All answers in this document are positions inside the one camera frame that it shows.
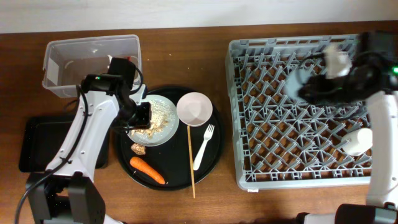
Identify brown ginger piece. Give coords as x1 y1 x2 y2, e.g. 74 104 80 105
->
131 143 146 155

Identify cream cup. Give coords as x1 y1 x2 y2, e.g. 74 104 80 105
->
341 128 373 156

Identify grey plate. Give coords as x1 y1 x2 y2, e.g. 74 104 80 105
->
127 95 179 147

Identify round black tray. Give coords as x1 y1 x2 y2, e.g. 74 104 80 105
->
113 86 224 192

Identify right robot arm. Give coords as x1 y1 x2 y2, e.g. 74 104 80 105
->
295 31 397 223

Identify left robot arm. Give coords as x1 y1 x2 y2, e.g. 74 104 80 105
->
14 57 151 223

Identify pink bowl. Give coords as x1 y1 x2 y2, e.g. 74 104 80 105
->
177 92 213 127

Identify clear plastic bin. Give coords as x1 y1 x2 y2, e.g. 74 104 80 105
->
42 34 142 98

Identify rice and peanut scraps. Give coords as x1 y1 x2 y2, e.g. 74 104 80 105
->
130 97 175 140

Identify blue cup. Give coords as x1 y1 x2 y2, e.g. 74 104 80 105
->
284 68 311 103

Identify white tissue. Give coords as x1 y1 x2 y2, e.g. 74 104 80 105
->
107 55 113 68

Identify grey dishwasher rack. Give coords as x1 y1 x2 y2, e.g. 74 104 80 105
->
226 34 374 191

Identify black rectangular tray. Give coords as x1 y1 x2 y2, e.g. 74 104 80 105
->
18 113 109 173

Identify white plastic fork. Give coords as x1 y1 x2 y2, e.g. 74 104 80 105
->
193 124 215 170

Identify wooden chopstick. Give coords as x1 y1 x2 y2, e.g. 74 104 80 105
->
187 126 196 199

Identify orange carrot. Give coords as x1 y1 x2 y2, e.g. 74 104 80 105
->
129 157 165 185

